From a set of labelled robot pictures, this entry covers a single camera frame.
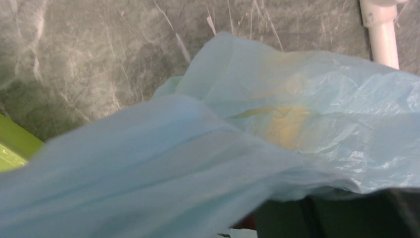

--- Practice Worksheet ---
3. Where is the lime green plastic basin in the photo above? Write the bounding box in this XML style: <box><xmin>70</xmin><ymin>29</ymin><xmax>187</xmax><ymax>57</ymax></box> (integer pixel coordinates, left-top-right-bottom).
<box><xmin>0</xmin><ymin>115</ymin><xmax>43</xmax><ymax>172</ymax></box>

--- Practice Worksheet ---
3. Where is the white PVC pipe frame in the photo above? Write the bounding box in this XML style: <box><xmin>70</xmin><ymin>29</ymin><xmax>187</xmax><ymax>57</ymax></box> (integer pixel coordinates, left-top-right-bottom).
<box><xmin>359</xmin><ymin>0</ymin><xmax>407</xmax><ymax>70</ymax></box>

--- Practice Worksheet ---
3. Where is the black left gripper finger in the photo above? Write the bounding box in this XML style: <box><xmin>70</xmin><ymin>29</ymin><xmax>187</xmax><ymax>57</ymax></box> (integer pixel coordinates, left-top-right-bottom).
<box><xmin>255</xmin><ymin>188</ymin><xmax>420</xmax><ymax>238</ymax></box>

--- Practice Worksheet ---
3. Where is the yellow fake mango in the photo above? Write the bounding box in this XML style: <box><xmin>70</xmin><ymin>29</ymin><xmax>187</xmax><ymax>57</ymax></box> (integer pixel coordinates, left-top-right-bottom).
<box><xmin>228</xmin><ymin>107</ymin><xmax>314</xmax><ymax>150</ymax></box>

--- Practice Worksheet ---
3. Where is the light blue printed plastic bag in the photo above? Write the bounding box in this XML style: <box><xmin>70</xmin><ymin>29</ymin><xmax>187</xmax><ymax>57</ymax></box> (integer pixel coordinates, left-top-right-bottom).
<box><xmin>0</xmin><ymin>33</ymin><xmax>420</xmax><ymax>238</ymax></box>

